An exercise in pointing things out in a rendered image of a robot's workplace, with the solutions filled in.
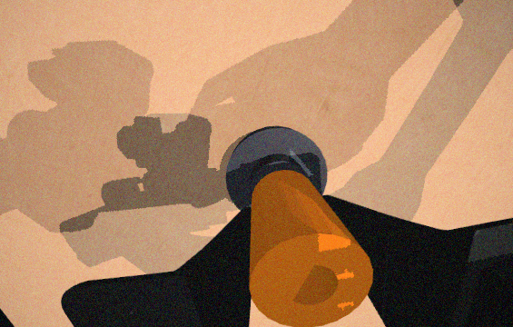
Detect orange cylinder with hole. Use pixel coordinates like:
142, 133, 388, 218
249, 170, 373, 327

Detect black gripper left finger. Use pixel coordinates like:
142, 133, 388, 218
61, 207, 252, 327

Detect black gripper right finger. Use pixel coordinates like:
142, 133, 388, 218
321, 195, 513, 327

